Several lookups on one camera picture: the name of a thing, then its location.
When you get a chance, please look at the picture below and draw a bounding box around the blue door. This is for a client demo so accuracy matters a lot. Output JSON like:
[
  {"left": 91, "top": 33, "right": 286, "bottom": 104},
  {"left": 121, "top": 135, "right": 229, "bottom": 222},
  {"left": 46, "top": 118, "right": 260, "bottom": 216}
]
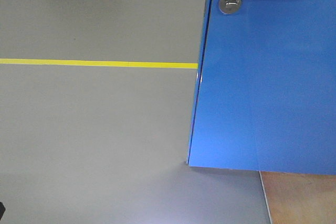
[{"left": 187, "top": 0, "right": 335, "bottom": 175}]

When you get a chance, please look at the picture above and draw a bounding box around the metal door thumb lock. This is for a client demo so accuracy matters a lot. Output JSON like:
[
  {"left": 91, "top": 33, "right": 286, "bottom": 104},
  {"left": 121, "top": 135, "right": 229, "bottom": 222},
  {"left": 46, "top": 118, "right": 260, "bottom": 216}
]
[{"left": 218, "top": 0, "right": 242, "bottom": 14}]

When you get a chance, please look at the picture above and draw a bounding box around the right wooden platform board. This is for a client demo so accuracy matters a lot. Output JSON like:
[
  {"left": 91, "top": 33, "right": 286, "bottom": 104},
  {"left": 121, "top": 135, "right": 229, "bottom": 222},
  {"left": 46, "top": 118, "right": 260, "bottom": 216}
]
[{"left": 260, "top": 172, "right": 335, "bottom": 223}]

